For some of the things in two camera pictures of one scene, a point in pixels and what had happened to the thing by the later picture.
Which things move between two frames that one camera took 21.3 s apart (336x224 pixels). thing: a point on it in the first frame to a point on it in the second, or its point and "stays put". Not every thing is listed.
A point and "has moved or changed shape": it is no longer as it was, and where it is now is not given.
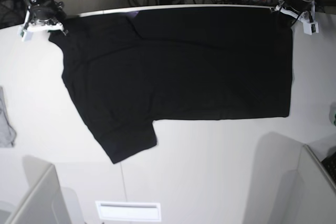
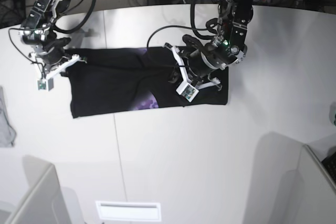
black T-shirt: (125, 70) has moved or changed shape
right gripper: (296, 2) to (205, 57)
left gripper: (48, 16) to (52, 53)
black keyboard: (329, 163) stays put
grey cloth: (8, 133) stays put
